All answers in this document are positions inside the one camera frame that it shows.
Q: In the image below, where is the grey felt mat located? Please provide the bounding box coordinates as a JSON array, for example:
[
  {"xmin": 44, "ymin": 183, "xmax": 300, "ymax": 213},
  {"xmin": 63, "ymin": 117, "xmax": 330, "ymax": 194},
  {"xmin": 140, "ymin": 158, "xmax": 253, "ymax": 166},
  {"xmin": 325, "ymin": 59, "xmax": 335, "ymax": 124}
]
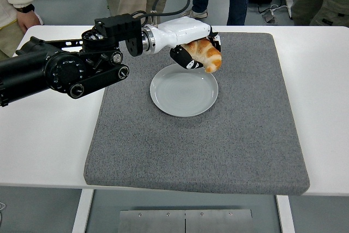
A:
[{"xmin": 82, "ymin": 32, "xmax": 310, "ymax": 196}]

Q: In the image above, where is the person's hand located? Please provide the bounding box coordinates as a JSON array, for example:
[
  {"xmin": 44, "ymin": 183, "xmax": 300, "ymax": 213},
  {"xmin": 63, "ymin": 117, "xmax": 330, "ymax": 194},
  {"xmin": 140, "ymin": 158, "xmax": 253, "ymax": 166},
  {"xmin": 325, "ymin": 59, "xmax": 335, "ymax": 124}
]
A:
[{"xmin": 16, "ymin": 10, "xmax": 44, "ymax": 34}]

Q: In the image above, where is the grey metal plate with screws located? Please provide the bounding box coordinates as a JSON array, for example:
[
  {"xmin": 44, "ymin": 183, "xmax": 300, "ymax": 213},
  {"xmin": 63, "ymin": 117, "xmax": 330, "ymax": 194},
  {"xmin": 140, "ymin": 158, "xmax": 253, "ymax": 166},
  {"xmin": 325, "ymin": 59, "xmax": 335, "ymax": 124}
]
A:
[{"xmin": 119, "ymin": 208, "xmax": 253, "ymax": 233}]

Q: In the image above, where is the light grey round plate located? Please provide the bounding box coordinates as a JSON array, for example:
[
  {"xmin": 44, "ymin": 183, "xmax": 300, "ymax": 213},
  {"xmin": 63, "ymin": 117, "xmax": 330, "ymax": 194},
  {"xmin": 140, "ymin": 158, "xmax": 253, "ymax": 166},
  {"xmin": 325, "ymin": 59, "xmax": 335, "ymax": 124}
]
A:
[{"xmin": 149, "ymin": 63, "xmax": 219, "ymax": 118}]

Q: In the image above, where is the white table leg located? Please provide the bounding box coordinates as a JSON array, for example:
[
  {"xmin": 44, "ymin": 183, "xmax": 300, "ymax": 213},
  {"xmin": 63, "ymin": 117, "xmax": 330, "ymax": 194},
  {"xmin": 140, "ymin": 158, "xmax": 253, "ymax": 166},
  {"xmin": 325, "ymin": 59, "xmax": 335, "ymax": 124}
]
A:
[
  {"xmin": 71, "ymin": 189, "xmax": 95, "ymax": 233},
  {"xmin": 275, "ymin": 194, "xmax": 296, "ymax": 233}
]

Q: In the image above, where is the golden croissant bread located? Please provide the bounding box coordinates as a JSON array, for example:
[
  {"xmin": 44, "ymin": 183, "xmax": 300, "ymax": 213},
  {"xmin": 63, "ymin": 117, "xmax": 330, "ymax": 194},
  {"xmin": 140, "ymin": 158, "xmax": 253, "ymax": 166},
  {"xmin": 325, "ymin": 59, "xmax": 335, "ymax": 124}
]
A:
[{"xmin": 183, "ymin": 38, "xmax": 223, "ymax": 74}]

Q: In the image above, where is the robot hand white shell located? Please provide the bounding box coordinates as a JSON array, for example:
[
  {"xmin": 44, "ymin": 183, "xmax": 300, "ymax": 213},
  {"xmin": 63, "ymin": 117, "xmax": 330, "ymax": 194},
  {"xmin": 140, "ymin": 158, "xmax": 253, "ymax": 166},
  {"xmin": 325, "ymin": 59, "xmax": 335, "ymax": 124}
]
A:
[{"xmin": 149, "ymin": 16, "xmax": 223, "ymax": 70}]

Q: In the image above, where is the black wristwatch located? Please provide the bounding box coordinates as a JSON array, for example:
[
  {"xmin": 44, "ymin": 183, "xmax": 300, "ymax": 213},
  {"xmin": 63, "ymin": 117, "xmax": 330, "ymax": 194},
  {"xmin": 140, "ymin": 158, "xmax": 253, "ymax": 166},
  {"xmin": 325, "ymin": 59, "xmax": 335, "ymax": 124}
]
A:
[{"xmin": 15, "ymin": 3, "xmax": 35, "ymax": 14}]

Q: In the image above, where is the grey power adapter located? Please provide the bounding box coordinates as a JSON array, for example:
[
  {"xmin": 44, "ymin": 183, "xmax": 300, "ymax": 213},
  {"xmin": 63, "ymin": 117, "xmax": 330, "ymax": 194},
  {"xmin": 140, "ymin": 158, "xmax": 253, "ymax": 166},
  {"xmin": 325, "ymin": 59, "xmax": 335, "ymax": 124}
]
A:
[{"xmin": 261, "ymin": 11, "xmax": 278, "ymax": 23}]

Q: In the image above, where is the white cable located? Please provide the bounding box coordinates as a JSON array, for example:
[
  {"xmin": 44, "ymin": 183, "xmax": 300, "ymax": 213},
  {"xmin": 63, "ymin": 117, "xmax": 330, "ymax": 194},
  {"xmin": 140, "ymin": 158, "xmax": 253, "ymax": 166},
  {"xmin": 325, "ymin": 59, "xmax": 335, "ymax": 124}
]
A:
[{"xmin": 257, "ymin": 3, "xmax": 289, "ymax": 15}]

